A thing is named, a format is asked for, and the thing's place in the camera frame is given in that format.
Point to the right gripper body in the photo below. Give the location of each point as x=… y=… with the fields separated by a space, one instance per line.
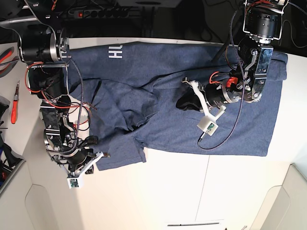
x=74 y=171

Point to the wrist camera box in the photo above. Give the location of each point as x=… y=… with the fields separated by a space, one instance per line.
x=207 y=125
x=75 y=182

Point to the dark blue t-shirt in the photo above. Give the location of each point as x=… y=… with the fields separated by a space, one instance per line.
x=140 y=102

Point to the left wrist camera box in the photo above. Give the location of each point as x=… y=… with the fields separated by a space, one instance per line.
x=207 y=125

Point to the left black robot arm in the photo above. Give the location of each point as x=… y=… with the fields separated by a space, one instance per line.
x=262 y=24

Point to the orange handled pliers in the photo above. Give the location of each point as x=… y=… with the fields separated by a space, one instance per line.
x=7 y=61

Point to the orange handled screwdriver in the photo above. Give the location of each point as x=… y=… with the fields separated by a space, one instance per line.
x=14 y=112

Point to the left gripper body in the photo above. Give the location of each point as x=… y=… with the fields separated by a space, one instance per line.
x=200 y=93

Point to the white vent panel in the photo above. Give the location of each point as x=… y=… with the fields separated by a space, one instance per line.
x=198 y=225

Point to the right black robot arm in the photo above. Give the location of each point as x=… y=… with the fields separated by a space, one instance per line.
x=44 y=47

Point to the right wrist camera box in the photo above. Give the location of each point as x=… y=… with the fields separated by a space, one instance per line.
x=75 y=182

